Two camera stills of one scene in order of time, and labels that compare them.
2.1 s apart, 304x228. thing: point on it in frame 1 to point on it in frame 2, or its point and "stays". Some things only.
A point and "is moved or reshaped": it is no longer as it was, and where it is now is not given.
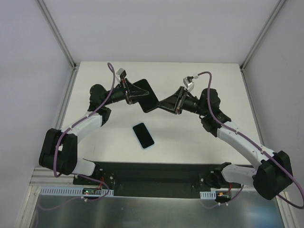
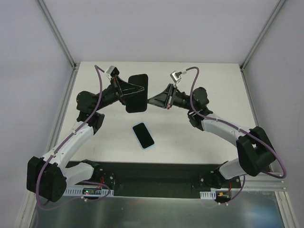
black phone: (147, 102) is moved or reshaped
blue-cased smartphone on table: (143, 135) stays
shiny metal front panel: (245, 209) stays
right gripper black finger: (169, 103) to (161, 99)
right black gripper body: (180, 100) to (171, 95)
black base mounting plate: (152, 179) stays
